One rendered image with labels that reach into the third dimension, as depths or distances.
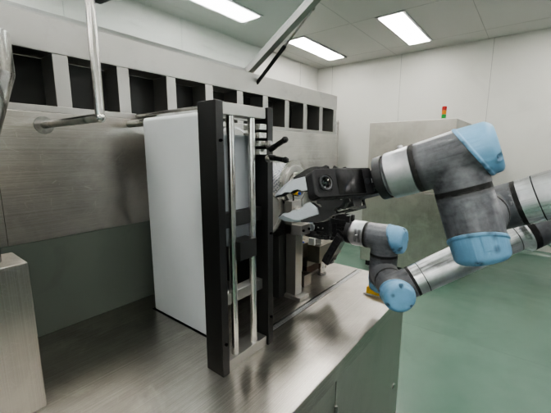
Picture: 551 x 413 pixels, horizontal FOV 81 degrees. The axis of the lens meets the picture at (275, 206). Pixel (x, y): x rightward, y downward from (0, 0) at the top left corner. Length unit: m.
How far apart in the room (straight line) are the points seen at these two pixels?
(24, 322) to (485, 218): 0.73
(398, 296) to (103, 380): 0.65
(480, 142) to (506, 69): 4.94
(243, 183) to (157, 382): 0.43
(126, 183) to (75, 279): 0.29
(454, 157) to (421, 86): 5.10
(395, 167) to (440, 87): 5.02
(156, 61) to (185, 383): 0.86
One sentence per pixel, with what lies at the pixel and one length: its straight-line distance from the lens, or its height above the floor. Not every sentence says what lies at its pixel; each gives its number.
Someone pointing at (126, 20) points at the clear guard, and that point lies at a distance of 1.07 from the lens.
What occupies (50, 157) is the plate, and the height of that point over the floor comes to 1.34.
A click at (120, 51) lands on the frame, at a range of 1.06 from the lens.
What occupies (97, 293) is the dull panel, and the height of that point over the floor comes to 0.96.
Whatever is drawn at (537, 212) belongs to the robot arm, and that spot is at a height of 1.26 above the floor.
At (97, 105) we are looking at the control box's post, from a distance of 0.67.
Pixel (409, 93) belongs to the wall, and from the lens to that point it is 5.63.
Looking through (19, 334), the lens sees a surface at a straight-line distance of 0.72.
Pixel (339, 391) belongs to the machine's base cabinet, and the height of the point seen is 0.78.
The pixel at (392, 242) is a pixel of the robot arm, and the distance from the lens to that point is 0.92.
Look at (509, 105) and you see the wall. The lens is 5.37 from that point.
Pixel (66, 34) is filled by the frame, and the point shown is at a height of 1.62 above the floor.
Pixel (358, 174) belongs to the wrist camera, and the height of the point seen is 1.31.
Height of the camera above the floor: 1.35
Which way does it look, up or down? 10 degrees down
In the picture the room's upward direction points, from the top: straight up
